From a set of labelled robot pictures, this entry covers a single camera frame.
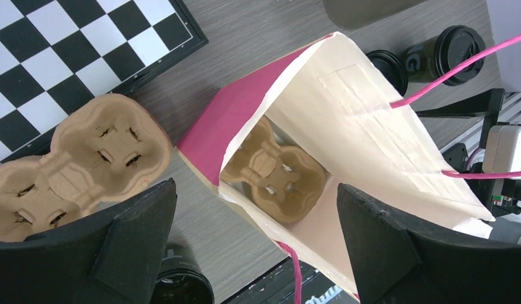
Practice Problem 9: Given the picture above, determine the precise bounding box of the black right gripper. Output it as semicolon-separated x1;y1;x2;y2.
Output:
416;88;521;217

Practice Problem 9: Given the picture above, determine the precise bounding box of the pink paper bag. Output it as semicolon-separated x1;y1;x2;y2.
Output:
176;31;521;304

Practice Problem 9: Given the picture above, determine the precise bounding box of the black coffee cup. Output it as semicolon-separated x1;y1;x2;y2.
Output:
401;25;486;83
150;244;215;304

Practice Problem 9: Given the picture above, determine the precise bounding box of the stack of black lids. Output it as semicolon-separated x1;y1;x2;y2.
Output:
366;49;409;96

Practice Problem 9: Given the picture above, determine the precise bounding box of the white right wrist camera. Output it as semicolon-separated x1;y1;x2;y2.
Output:
482;125;521;174

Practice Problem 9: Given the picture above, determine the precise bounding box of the black white chessboard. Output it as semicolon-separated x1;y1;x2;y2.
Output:
0;0;208;164

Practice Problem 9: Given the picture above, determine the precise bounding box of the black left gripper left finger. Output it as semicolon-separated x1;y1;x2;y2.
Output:
0;179;177;303

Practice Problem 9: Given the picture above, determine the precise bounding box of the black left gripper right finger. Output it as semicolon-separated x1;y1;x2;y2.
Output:
337;184;521;303

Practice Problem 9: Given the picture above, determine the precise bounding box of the brown cardboard cup carrier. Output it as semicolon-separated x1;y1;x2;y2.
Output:
0;94;172;242

